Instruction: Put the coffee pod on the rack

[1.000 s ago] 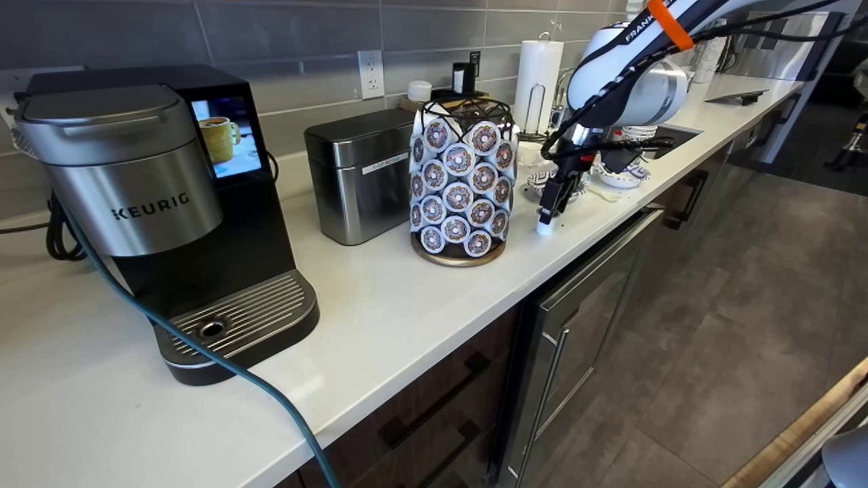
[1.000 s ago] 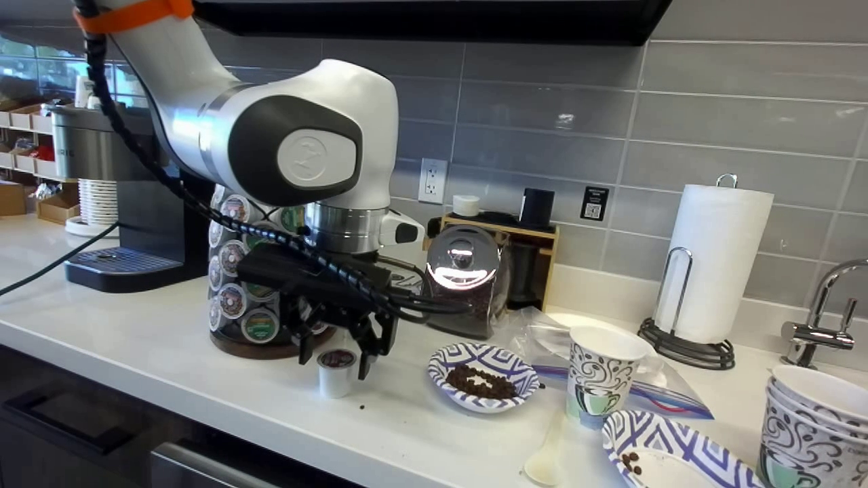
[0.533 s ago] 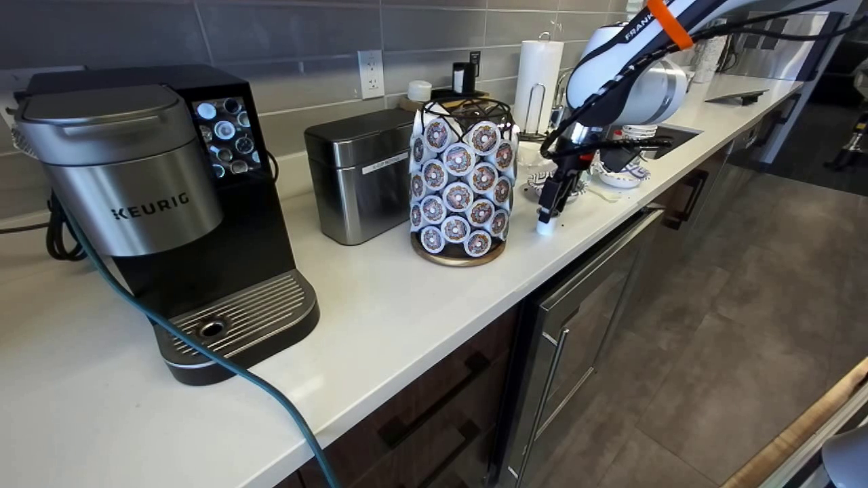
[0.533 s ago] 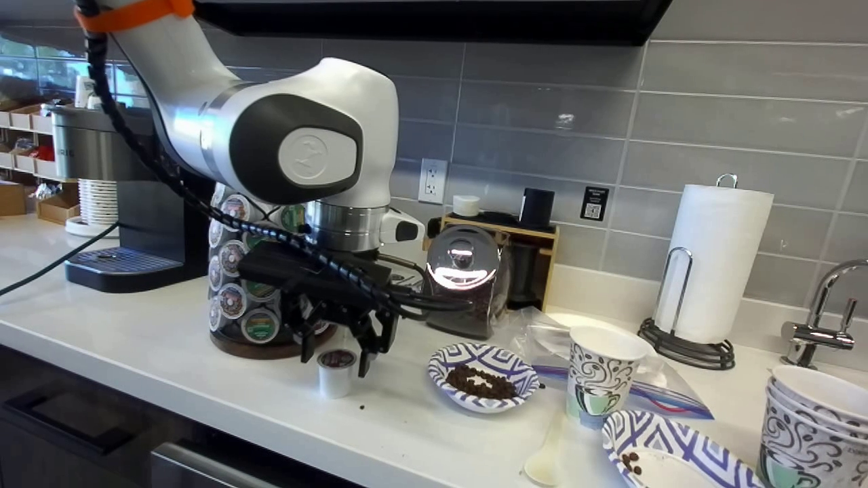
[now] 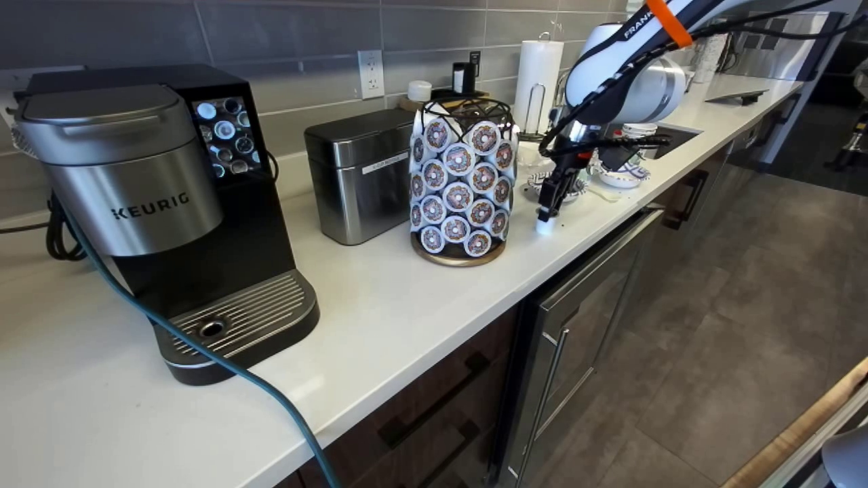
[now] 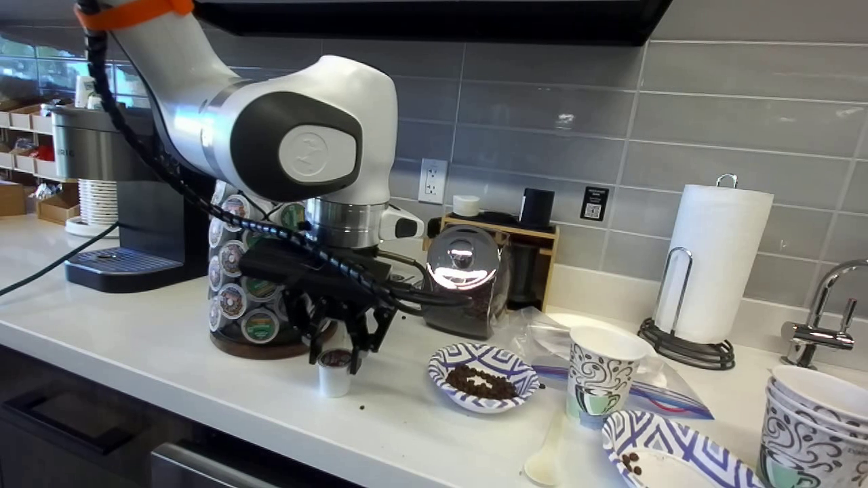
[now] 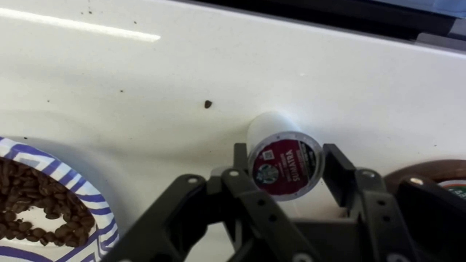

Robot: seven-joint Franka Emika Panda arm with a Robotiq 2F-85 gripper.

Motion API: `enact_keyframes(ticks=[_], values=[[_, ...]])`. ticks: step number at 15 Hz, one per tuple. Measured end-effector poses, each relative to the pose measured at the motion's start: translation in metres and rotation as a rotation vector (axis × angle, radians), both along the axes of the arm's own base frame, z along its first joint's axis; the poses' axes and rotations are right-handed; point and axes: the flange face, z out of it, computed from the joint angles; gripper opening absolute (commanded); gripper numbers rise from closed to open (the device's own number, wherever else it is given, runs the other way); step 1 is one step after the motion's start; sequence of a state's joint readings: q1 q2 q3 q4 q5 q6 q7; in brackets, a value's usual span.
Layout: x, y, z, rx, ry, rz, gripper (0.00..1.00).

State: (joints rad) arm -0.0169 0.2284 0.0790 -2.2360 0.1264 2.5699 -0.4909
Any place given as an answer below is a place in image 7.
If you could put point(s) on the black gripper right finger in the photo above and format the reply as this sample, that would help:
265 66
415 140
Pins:
417 223

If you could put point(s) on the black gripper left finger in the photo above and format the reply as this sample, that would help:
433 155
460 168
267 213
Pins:
219 223

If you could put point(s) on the maroon lid coffee pod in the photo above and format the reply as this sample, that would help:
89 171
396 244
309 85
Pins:
286 165

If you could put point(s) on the single coffee bean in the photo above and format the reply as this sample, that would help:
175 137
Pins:
207 104

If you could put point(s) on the pile of coffee beans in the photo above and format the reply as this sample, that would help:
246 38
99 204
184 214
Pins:
23 190

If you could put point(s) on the blue patterned paper plate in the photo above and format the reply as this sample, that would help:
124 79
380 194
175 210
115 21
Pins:
99 211

